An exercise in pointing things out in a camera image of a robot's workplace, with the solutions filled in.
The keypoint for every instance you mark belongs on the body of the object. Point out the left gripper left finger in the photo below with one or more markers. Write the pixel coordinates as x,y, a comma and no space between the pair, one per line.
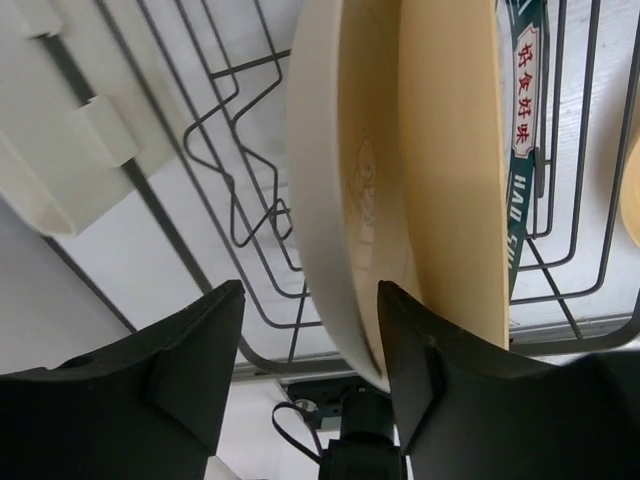
148,406

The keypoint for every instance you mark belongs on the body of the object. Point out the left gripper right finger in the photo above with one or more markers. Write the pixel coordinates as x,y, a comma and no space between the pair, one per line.
467,409

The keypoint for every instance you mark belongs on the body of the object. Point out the cream white plate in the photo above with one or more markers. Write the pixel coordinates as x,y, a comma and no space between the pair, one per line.
346,185

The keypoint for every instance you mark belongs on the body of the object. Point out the yellow plate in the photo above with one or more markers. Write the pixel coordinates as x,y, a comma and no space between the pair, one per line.
629,201
451,135

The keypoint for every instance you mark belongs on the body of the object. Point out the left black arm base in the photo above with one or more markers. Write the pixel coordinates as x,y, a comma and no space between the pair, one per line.
352,427

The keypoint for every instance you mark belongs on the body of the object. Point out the plate with teal lettered band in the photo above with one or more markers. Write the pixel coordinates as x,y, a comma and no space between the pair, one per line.
523,42

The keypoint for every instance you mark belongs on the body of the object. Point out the grey wire dish rack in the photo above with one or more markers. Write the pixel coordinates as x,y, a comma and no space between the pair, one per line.
226,192

